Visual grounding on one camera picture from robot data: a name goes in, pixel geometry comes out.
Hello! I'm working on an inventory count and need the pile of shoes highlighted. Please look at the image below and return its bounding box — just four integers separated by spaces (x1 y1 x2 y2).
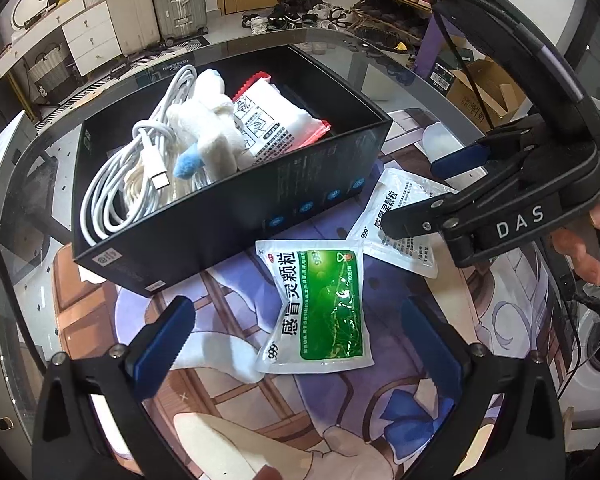
240 0 356 33

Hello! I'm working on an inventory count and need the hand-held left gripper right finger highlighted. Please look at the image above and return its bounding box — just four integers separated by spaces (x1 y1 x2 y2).
400 296 566 480

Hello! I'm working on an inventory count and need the green and white medicine packet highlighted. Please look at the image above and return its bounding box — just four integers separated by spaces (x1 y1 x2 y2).
254 239 376 375

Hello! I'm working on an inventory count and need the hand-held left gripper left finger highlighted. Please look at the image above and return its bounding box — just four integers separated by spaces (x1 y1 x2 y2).
30 296 197 480

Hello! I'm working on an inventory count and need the white plush toy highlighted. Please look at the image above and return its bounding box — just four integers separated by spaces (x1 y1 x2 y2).
172 69 256 182

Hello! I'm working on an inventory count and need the white charging cable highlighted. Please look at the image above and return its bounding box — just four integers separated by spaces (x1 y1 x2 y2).
81 64 216 241

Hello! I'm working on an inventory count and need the person's right hand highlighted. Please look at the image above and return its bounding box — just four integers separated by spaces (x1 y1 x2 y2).
550 195 600 286

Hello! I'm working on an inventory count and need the purple bag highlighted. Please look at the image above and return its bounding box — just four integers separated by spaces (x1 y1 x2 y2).
412 20 461 78

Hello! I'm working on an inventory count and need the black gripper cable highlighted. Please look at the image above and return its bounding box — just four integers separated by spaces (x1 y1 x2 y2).
432 0 501 131

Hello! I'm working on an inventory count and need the beige suitcase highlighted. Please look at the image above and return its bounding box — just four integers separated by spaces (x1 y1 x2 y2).
102 0 161 57

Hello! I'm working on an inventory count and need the white packet with red edges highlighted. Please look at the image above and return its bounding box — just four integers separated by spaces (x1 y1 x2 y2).
231 71 331 163

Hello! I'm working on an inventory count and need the dark green box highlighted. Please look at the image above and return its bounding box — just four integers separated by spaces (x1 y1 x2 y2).
430 50 468 96

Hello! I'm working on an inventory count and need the silver suitcase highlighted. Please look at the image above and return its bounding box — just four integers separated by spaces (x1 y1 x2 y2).
147 0 210 43

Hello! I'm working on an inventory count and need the white foam wrap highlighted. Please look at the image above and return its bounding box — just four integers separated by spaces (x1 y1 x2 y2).
422 121 486 161

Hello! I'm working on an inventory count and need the white drawer cabinet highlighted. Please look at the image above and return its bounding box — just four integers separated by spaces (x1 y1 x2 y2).
0 0 121 81

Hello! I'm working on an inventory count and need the shoe rack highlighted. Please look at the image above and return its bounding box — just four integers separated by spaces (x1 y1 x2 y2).
350 0 463 53

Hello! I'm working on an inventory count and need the brown cardboard box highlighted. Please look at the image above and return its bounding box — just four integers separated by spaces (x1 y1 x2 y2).
447 57 528 128

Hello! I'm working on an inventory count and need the black cardboard box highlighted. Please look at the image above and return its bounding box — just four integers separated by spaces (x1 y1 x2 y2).
71 44 394 298

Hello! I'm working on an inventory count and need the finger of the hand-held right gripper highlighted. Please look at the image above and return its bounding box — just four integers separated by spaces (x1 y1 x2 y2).
430 112 548 181
382 160 523 243

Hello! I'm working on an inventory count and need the printed cartoon table mat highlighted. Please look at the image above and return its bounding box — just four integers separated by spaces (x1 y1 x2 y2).
52 107 571 480

